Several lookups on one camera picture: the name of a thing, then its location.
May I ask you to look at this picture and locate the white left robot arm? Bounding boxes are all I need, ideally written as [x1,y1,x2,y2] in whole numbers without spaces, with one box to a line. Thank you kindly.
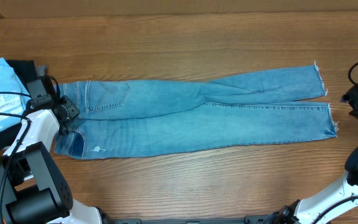
[0,95,110,224]

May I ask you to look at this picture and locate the grey folded garment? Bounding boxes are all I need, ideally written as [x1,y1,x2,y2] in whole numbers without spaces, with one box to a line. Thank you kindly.
[35,65,48,77]

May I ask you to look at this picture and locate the blue denim jeans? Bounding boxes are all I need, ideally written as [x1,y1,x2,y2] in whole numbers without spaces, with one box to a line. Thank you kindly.
[55,65,337,159]

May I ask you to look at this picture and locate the black folded garment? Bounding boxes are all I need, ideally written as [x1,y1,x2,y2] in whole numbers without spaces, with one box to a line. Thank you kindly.
[0,60,37,150]

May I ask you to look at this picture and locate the light blue printed t-shirt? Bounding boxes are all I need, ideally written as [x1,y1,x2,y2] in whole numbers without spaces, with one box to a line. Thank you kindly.
[0,57,32,143]

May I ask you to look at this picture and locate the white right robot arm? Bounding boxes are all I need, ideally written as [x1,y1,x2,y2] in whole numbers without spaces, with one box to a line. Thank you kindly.
[271,83,358,223]

